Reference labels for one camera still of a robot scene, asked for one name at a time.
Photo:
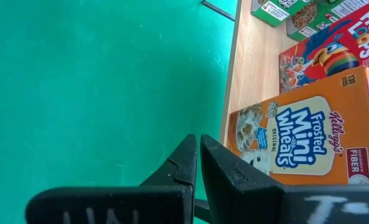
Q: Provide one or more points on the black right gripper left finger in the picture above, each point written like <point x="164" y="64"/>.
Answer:
<point x="125" y="205"/>

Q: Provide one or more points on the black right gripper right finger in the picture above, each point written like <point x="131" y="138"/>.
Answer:
<point x="249" y="202"/>

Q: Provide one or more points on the orange Frosted Mini Wheats box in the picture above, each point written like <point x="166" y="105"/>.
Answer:
<point x="352" y="109"/>

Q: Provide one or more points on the red Froot Loops box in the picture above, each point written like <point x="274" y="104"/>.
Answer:
<point x="327" y="56"/>

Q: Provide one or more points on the green table mat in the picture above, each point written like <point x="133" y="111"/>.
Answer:
<point x="78" y="93"/>

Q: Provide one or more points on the wooden shelf with black frame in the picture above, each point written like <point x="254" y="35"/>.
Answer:
<point x="255" y="62"/>

